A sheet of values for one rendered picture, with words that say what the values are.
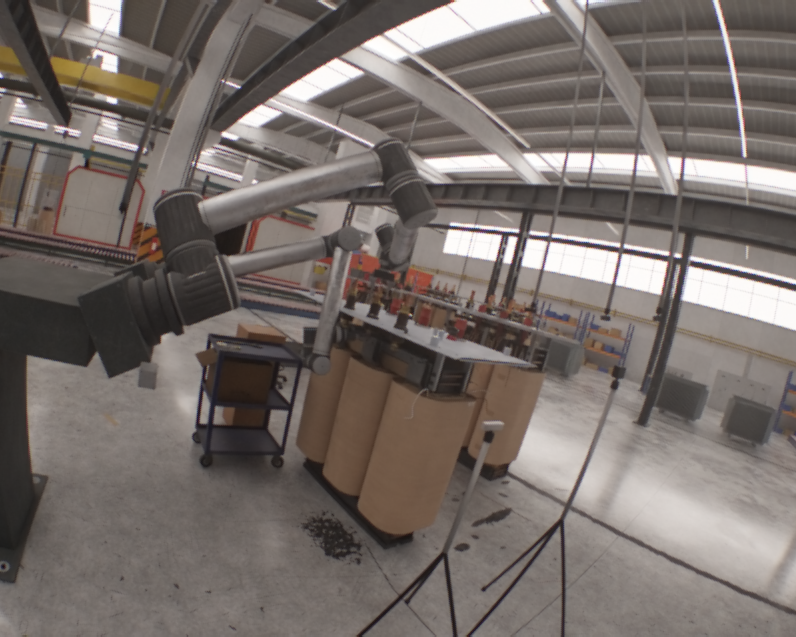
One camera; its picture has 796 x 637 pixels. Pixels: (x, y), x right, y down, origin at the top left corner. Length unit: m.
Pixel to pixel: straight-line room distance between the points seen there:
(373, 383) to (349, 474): 0.64
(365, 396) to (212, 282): 1.40
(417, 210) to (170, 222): 0.89
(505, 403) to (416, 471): 1.68
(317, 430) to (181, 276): 1.86
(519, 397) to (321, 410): 1.82
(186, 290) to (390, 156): 0.90
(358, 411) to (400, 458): 0.46
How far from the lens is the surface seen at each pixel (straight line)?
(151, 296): 1.36
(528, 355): 3.74
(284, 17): 15.10
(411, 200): 1.53
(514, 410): 3.77
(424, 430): 2.15
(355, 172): 1.55
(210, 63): 13.23
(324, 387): 2.83
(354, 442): 2.56
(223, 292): 1.34
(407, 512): 2.39
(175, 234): 1.43
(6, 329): 1.53
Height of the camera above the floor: 1.61
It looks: 5 degrees down
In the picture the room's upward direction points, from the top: 15 degrees clockwise
